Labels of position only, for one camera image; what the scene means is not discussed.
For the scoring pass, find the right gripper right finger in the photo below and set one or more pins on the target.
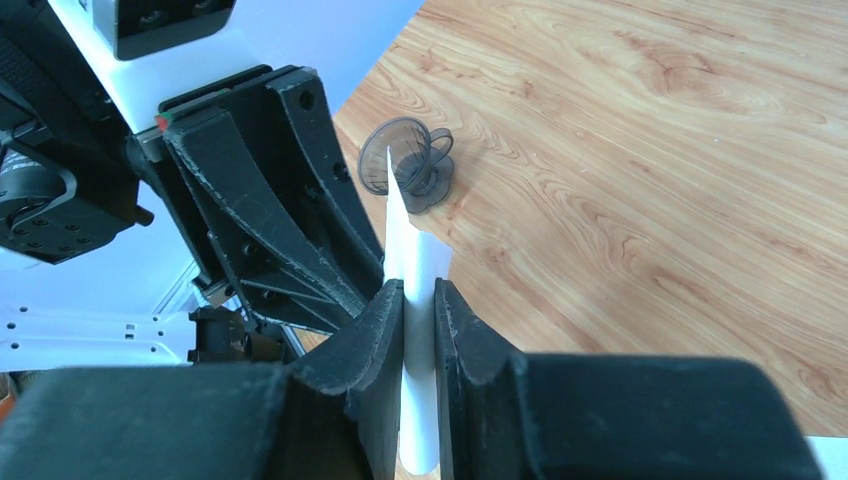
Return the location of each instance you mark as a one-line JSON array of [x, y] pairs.
[[509, 414]]

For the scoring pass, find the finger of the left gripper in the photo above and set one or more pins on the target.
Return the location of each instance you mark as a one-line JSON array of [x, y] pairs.
[[336, 221], [245, 190]]

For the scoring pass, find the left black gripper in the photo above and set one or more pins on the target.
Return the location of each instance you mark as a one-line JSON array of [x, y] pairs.
[[66, 184]]

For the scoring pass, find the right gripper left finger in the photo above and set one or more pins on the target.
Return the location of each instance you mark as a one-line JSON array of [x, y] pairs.
[[331, 414]]

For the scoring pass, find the white paper filter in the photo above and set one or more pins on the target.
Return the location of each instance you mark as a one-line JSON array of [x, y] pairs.
[[418, 259]]

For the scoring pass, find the grey smoky coffee dripper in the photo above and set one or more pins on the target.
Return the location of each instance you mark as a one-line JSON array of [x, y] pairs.
[[417, 157]]

